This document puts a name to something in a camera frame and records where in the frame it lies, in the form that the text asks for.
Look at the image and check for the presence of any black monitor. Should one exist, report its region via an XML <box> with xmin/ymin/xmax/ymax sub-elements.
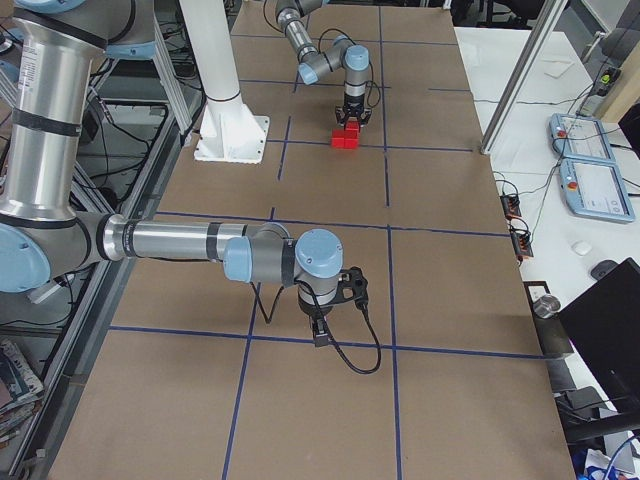
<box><xmin>560</xmin><ymin>258</ymin><xmax>639</xmax><ymax>412</ymax></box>

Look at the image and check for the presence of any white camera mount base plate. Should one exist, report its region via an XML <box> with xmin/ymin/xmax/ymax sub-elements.
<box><xmin>194</xmin><ymin>113</ymin><xmax>270</xmax><ymax>164</ymax></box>

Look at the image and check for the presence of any brown paper table cover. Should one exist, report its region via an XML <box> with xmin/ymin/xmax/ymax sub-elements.
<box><xmin>49</xmin><ymin>2</ymin><xmax>573</xmax><ymax>479</ymax></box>

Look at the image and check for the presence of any teach pendant near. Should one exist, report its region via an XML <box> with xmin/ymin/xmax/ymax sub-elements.
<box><xmin>560</xmin><ymin>158</ymin><xmax>636</xmax><ymax>223</ymax></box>

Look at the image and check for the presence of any black computer mouse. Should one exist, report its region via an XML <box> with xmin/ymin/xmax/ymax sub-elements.
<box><xmin>589</xmin><ymin>259</ymin><xmax>618</xmax><ymax>281</ymax></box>

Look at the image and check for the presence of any stack of books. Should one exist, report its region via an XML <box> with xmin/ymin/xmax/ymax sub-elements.
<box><xmin>1</xmin><ymin>337</ymin><xmax>44</xmax><ymax>447</ymax></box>

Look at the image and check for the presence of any red block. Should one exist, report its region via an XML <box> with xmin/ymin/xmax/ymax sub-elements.
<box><xmin>331</xmin><ymin>129</ymin><xmax>345</xmax><ymax>149</ymax></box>
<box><xmin>343</xmin><ymin>130</ymin><xmax>359</xmax><ymax>150</ymax></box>
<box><xmin>344</xmin><ymin>120</ymin><xmax>361</xmax><ymax>135</ymax></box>

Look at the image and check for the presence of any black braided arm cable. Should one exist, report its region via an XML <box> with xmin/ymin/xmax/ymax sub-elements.
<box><xmin>317</xmin><ymin>27</ymin><xmax>385</xmax><ymax>109</ymax></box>

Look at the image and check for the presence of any orange black connector box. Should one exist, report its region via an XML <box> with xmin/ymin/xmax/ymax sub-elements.
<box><xmin>500</xmin><ymin>193</ymin><xmax>522</xmax><ymax>220</ymax></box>
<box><xmin>509</xmin><ymin>228</ymin><xmax>534</xmax><ymax>261</ymax></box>

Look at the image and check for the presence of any steel cup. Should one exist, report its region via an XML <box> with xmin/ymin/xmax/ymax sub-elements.
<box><xmin>532</xmin><ymin>293</ymin><xmax>561</xmax><ymax>319</ymax></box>

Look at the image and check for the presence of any teach pendant far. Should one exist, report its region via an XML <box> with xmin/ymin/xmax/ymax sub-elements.
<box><xmin>549</xmin><ymin>113</ymin><xmax>615</xmax><ymax>162</ymax></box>

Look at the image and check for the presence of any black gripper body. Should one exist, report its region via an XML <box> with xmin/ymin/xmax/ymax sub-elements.
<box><xmin>309</xmin><ymin>267</ymin><xmax>369</xmax><ymax>330</ymax></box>
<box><xmin>335</xmin><ymin>102</ymin><xmax>372</xmax><ymax>129</ymax></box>

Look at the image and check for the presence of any aluminium profile post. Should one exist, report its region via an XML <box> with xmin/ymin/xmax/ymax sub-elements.
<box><xmin>480</xmin><ymin>0</ymin><xmax>568</xmax><ymax>154</ymax></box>

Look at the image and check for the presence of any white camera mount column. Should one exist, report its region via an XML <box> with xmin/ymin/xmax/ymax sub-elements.
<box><xmin>180</xmin><ymin>0</ymin><xmax>252</xmax><ymax>126</ymax></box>

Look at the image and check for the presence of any teach pendant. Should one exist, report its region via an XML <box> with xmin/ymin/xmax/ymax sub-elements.
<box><xmin>549</xmin><ymin>113</ymin><xmax>615</xmax><ymax>162</ymax></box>
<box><xmin>560</xmin><ymin>158</ymin><xmax>636</xmax><ymax>223</ymax></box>

